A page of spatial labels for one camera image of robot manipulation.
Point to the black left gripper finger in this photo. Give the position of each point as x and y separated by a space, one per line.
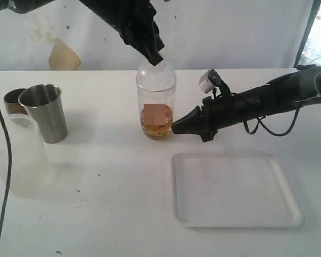
153 56

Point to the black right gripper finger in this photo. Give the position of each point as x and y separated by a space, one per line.
189 124

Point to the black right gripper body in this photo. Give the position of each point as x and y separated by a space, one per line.
220 113

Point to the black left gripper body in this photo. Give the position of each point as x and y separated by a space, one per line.
137 25

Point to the clear domed shaker lid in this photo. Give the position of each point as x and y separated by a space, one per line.
155 78

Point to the stainless steel cup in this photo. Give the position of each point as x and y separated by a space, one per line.
44 104

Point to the round wooden cup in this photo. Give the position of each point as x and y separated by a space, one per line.
12 104

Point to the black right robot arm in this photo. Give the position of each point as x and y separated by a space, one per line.
289 92

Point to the clear plastic shaker tumbler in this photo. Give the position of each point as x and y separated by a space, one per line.
156 108

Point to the white plastic tray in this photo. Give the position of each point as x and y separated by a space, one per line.
225 190

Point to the frosted plastic jar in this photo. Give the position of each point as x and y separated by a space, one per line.
31 170

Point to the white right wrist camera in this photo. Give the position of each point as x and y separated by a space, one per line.
209 81

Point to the dark window frame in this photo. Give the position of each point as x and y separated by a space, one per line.
309 51

